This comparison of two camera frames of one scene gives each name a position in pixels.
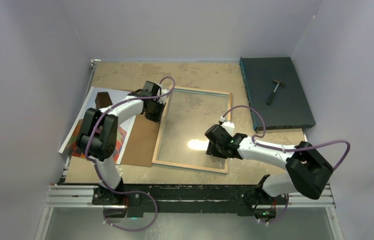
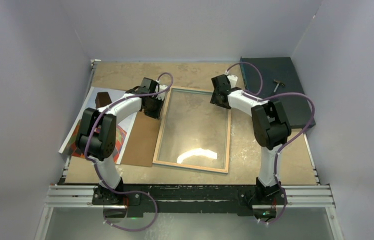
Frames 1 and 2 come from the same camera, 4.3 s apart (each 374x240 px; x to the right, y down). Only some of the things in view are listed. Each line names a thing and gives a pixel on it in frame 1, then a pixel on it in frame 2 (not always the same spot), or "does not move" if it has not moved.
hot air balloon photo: x=69 y=145 does not move
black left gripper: x=157 y=118 does not move
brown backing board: x=140 y=149 does not move
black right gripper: x=212 y=150 to x=216 y=101
